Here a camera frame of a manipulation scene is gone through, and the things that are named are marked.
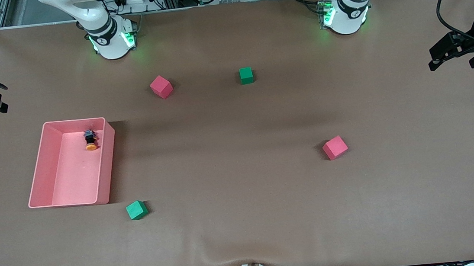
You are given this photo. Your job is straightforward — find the orange capped black push button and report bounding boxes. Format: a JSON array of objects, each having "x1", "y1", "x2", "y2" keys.
[{"x1": 83, "y1": 128, "x2": 100, "y2": 152}]

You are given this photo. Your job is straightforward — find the pink plastic bin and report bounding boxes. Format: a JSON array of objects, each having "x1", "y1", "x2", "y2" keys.
[{"x1": 21, "y1": 115, "x2": 122, "y2": 212}]

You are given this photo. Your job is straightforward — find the pink foam cube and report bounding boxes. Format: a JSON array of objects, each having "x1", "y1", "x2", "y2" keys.
[
  {"x1": 321, "y1": 135, "x2": 350, "y2": 161},
  {"x1": 148, "y1": 74, "x2": 174, "y2": 101}
]

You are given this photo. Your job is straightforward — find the green foam cube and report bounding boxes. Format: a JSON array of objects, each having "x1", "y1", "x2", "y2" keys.
[
  {"x1": 125, "y1": 199, "x2": 150, "y2": 221},
  {"x1": 238, "y1": 66, "x2": 255, "y2": 85}
]

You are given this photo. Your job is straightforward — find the brown table mat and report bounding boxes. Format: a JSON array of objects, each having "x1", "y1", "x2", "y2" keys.
[{"x1": 0, "y1": 0, "x2": 474, "y2": 266}]

